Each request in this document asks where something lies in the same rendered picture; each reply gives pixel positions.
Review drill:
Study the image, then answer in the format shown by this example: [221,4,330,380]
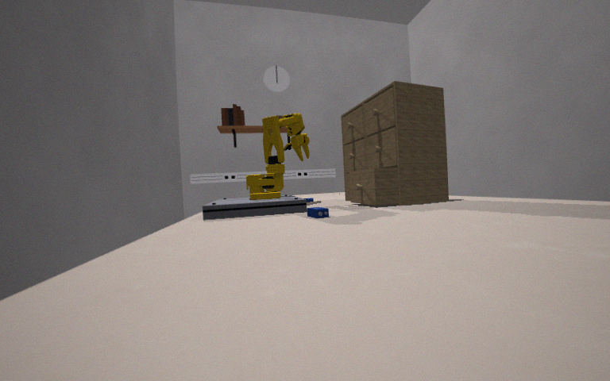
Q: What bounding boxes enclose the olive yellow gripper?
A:
[284,133,310,161]

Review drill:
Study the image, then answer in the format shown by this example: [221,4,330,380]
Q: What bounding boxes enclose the brown wooden chest of drawers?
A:
[341,81,449,206]

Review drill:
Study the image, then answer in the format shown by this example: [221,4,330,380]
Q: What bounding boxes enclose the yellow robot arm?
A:
[248,114,304,200]

